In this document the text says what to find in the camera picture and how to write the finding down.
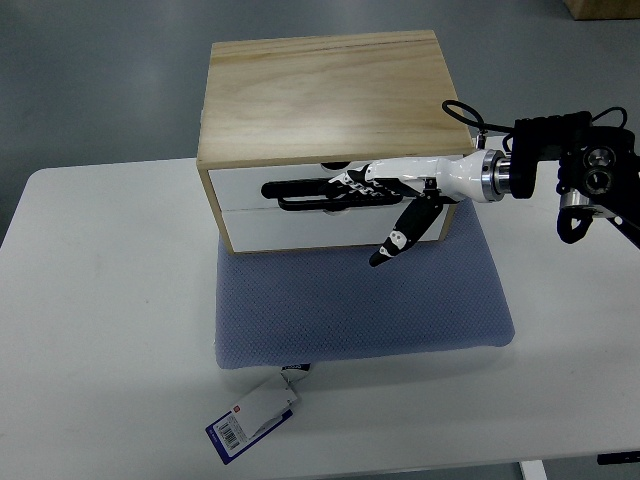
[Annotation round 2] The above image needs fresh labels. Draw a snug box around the blue-grey mesh cushion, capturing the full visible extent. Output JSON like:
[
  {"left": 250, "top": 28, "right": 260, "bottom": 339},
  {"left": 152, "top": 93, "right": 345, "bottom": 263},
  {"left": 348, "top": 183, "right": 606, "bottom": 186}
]
[{"left": 214, "top": 201, "right": 515, "bottom": 369}]

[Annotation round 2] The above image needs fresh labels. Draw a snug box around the white table leg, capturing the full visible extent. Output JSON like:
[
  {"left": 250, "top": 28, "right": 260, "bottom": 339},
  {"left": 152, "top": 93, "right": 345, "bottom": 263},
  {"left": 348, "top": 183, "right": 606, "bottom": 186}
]
[{"left": 519, "top": 460, "right": 548, "bottom": 480}]

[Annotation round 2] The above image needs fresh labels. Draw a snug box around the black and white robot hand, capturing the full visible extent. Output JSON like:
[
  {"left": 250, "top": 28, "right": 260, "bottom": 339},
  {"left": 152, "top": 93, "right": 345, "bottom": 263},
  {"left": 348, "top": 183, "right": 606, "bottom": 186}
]
[{"left": 320, "top": 150, "right": 511, "bottom": 267}]

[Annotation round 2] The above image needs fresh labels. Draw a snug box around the cardboard box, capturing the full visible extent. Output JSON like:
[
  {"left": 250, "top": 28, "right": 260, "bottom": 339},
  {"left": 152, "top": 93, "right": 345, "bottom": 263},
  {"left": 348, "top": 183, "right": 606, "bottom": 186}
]
[{"left": 563, "top": 0, "right": 640, "bottom": 21}]

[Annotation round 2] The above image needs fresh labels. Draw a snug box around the white and blue price tag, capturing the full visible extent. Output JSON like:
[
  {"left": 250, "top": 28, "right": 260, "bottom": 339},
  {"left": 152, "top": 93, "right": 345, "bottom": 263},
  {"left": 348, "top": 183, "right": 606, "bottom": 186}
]
[{"left": 205, "top": 364, "right": 311, "bottom": 465}]

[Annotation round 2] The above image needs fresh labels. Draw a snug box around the light wood drawer cabinet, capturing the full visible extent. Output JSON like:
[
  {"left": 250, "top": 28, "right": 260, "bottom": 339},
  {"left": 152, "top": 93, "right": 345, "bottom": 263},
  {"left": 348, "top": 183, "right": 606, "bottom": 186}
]
[{"left": 196, "top": 31, "right": 472, "bottom": 225}]

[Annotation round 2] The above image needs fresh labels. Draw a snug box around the black bracket at table edge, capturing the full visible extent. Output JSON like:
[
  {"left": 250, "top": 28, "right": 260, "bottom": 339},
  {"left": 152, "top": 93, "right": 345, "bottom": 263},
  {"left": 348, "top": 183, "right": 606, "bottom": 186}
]
[{"left": 597, "top": 451, "right": 640, "bottom": 466}]

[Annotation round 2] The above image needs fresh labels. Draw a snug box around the white drawer black handle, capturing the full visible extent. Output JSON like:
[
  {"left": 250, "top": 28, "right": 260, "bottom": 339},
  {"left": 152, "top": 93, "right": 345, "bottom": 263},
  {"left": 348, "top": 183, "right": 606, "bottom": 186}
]
[{"left": 208, "top": 160, "right": 428, "bottom": 214}]

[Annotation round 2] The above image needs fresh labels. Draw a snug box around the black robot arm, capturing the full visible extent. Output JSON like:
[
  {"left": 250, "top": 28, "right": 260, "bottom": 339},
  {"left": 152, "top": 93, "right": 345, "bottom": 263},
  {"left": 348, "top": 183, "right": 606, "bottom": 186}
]
[{"left": 442, "top": 100, "right": 639, "bottom": 246}]

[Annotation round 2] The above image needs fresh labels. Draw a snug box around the white lower drawer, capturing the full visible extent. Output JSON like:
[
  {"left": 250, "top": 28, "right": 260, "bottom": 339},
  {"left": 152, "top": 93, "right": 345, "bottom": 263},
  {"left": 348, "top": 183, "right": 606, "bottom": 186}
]
[{"left": 220, "top": 194, "right": 452, "bottom": 253}]

